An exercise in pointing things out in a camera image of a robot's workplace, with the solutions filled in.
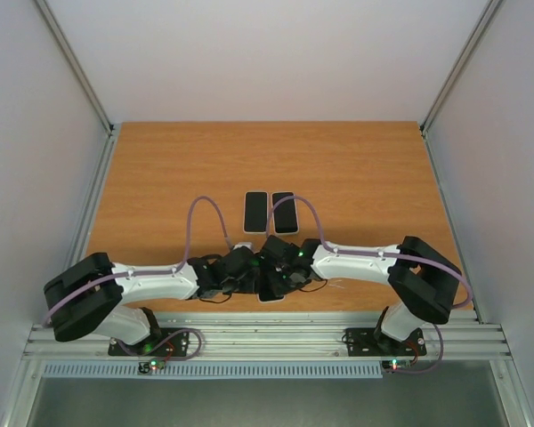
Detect white phone case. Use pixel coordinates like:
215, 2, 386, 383
257, 296, 285, 304

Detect black phone silver edge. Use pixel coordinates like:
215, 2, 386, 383
271, 191, 299, 235

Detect black phone dark edge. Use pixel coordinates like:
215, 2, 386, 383
243, 191, 268, 234

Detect black phone pink edge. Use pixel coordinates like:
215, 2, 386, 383
258, 270, 285, 299

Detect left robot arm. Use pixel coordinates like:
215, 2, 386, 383
44, 246, 260, 354

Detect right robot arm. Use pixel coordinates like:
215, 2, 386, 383
257, 236, 460, 353

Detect left controller board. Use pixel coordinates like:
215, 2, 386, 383
137, 359, 166, 375

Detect controller board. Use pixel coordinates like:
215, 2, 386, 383
382, 359, 413, 373
137, 359, 166, 375

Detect right controller board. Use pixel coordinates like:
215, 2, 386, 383
382, 359, 413, 373

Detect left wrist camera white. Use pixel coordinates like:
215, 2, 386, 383
232, 242, 254, 251

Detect aluminium rail frame front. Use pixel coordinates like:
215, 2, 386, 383
21, 310, 513, 360

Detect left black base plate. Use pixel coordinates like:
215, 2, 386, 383
108, 328, 193, 358

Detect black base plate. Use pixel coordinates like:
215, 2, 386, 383
342, 327, 427, 357
108, 328, 193, 358

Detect slotted grey cable duct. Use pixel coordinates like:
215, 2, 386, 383
42, 360, 383, 380

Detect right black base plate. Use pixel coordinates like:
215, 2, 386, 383
342, 327, 427, 357

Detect aluminium corner post left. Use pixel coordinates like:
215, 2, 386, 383
30, 0, 117, 137

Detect aluminium corner post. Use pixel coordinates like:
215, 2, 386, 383
30, 0, 117, 137
417, 0, 506, 137

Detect aluminium corner post right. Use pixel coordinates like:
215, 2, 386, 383
417, 0, 506, 137

